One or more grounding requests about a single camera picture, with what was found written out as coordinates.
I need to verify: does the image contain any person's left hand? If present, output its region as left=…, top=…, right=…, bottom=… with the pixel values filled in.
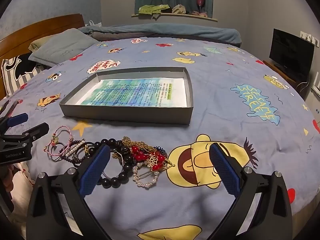
left=0, top=165, right=16, bottom=198

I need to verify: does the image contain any black television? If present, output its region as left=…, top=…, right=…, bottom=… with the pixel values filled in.
left=269, top=29, right=315, bottom=77

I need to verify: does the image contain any blue folded duvet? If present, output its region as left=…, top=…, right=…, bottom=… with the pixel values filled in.
left=77, top=23, right=242, bottom=47

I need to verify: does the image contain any printed paper sheet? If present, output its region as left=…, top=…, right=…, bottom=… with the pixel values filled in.
left=75, top=78, right=185, bottom=109

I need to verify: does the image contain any white cable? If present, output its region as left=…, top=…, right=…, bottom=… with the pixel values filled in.
left=296, top=77, right=310, bottom=90

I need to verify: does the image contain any grey cardboard tray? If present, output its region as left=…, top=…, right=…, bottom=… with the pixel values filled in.
left=59, top=67, right=194, bottom=125

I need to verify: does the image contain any gold star pendant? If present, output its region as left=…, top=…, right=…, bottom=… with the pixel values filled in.
left=145, top=155, right=161, bottom=167

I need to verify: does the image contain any wooden television stand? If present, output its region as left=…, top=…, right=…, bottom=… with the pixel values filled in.
left=262, top=60, right=310, bottom=98

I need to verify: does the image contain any striped black white pillow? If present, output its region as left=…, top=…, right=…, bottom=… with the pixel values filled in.
left=1, top=53, right=44, bottom=98

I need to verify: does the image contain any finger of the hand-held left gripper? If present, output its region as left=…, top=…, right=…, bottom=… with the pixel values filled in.
left=14, top=122, right=50, bottom=142
left=0, top=100, right=28, bottom=130

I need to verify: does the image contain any green cloth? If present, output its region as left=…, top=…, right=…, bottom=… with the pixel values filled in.
left=138, top=4, right=171, bottom=19

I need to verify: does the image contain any white red printed cloth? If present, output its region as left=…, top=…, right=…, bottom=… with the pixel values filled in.
left=11, top=161, right=37, bottom=230

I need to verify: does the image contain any window sill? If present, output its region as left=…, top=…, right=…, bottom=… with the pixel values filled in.
left=131, top=12, right=218, bottom=22

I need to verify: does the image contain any red bead bracelet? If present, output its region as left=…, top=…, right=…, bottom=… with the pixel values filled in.
left=130, top=145, right=167, bottom=172

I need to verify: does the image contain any white wall switch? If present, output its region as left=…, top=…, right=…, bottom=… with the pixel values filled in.
left=300, top=31, right=320, bottom=47

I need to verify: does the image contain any white pearl bracelet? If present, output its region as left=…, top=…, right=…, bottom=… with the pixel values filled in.
left=132, top=162, right=160, bottom=188

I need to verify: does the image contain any pink cord bracelet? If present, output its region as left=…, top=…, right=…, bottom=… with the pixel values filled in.
left=44, top=126, right=74, bottom=155

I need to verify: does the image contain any wooden headboard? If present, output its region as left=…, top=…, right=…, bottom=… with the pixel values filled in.
left=0, top=14, right=85, bottom=99

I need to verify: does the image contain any olive pillow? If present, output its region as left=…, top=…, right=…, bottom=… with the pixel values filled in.
left=28, top=35, right=54, bottom=53

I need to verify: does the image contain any beige crumpled object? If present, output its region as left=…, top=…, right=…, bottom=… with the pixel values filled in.
left=172, top=4, right=187, bottom=15

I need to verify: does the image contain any grey-blue pillow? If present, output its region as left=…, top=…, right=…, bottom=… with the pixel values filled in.
left=28, top=28, right=99, bottom=67

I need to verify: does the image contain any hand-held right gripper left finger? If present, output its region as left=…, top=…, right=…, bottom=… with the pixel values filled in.
left=26, top=144, right=113, bottom=240

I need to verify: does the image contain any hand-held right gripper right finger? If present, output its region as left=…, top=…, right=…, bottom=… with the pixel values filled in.
left=207, top=142, right=293, bottom=240

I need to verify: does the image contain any blue cartoon printed bedsheet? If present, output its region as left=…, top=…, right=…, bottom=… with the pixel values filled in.
left=0, top=36, right=320, bottom=240

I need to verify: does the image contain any thin dark bead bracelet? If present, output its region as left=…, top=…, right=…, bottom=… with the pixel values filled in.
left=50, top=140, right=88, bottom=167

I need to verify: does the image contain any large black bead bracelet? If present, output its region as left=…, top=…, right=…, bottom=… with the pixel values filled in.
left=96, top=137, right=134, bottom=189

